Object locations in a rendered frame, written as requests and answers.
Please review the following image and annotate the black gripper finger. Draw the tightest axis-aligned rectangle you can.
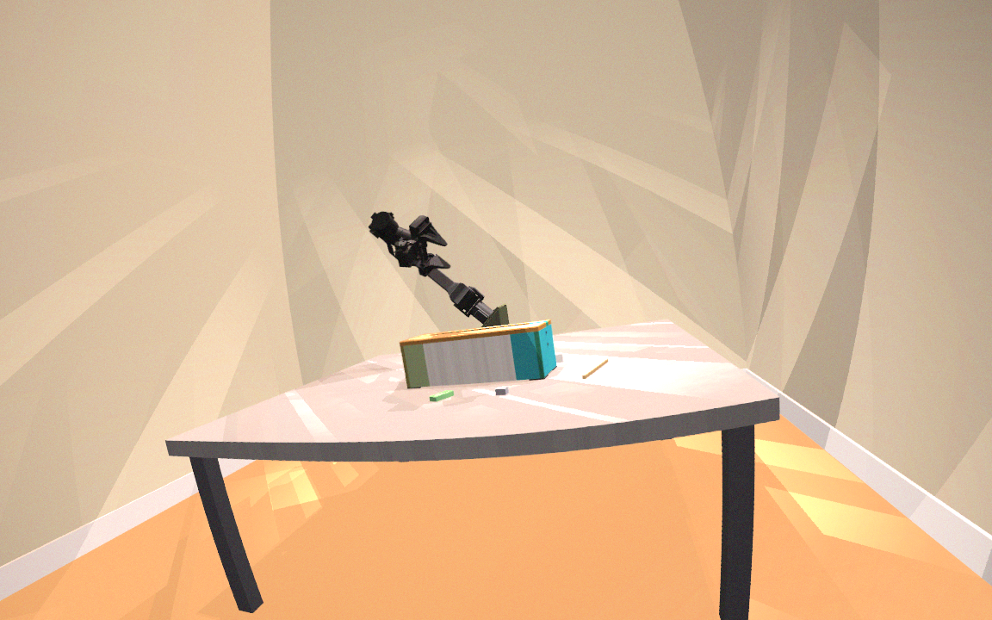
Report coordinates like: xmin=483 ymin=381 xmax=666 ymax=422
xmin=417 ymin=222 xmax=448 ymax=246
xmin=424 ymin=254 xmax=450 ymax=274

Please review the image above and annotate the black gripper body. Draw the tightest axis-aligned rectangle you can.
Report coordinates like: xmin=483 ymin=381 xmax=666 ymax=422
xmin=397 ymin=215 xmax=434 ymax=276

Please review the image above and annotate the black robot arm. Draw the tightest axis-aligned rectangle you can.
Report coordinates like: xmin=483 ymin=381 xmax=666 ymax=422
xmin=369 ymin=211 xmax=493 ymax=324

